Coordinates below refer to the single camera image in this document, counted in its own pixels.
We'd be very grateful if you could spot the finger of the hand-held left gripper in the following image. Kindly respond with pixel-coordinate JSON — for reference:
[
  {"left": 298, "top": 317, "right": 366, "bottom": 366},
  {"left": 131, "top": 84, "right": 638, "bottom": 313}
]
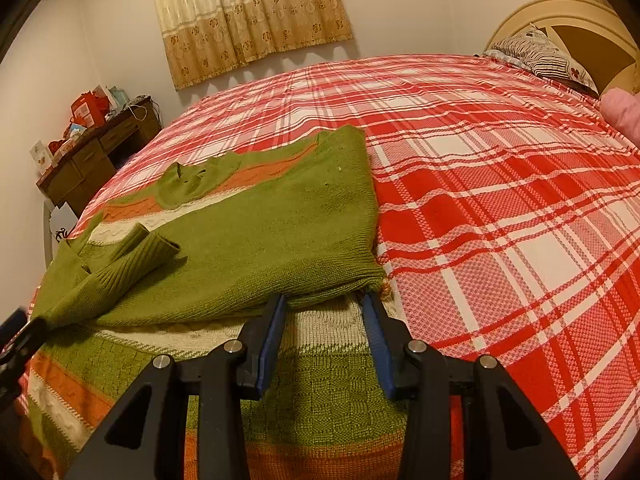
[{"left": 0, "top": 307, "right": 48, "bottom": 396}]

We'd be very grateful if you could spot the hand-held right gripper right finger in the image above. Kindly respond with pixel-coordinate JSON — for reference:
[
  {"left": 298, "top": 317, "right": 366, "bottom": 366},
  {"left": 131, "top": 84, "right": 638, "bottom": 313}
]
[{"left": 361, "top": 291, "right": 583, "bottom": 480}]

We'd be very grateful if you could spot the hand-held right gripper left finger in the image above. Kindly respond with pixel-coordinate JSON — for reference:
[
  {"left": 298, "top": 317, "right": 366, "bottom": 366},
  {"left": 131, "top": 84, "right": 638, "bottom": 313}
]
[{"left": 65, "top": 292, "right": 288, "bottom": 480}]

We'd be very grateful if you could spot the green knit sweater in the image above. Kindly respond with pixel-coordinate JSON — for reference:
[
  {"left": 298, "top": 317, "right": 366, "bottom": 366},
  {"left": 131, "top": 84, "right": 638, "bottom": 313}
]
[{"left": 17, "top": 125, "right": 453, "bottom": 480}]

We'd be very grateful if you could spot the white paper bag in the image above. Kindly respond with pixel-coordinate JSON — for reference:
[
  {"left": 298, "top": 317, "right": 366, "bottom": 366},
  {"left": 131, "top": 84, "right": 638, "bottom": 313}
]
[{"left": 47, "top": 200, "right": 78, "bottom": 248}]

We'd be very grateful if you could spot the red plaid bed blanket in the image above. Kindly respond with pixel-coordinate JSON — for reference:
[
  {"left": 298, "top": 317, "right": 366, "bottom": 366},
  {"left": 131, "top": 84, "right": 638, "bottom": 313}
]
[{"left": 15, "top": 52, "right": 640, "bottom": 480}]

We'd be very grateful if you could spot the white greeting card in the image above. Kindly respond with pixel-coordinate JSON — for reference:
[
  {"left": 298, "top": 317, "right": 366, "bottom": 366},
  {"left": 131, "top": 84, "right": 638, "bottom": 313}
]
[{"left": 30, "top": 141, "right": 54, "bottom": 174}]

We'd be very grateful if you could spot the wooden desk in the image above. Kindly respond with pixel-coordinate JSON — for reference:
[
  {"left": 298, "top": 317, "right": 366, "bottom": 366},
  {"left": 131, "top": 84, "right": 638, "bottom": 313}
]
[{"left": 36, "top": 96, "right": 163, "bottom": 218}]

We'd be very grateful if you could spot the red gift box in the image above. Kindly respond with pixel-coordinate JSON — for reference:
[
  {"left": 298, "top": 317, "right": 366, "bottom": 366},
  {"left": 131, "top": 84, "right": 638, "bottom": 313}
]
[{"left": 70, "top": 91, "right": 111, "bottom": 128}]

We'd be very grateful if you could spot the pale gift bag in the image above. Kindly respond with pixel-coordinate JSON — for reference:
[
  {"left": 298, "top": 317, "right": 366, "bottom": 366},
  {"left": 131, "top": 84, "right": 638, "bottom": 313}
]
[{"left": 95, "top": 85, "right": 132, "bottom": 117}]

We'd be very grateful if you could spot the beige patterned curtain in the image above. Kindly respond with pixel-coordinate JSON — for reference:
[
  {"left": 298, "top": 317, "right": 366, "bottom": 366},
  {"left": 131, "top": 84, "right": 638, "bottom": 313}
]
[{"left": 147, "top": 0, "right": 353, "bottom": 92}]

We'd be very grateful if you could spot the striped pillow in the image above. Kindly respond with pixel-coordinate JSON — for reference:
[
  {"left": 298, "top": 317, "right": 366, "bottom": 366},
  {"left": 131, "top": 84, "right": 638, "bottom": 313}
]
[{"left": 482, "top": 27, "right": 598, "bottom": 93}]

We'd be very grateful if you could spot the pink cloth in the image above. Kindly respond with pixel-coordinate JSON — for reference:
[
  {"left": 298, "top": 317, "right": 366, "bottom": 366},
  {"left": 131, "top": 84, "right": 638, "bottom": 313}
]
[{"left": 600, "top": 87, "right": 640, "bottom": 146}]

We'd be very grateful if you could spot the cream bed headboard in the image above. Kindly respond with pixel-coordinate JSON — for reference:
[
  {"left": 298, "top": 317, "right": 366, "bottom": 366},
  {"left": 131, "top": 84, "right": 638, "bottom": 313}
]
[{"left": 485, "top": 0, "right": 640, "bottom": 98}]

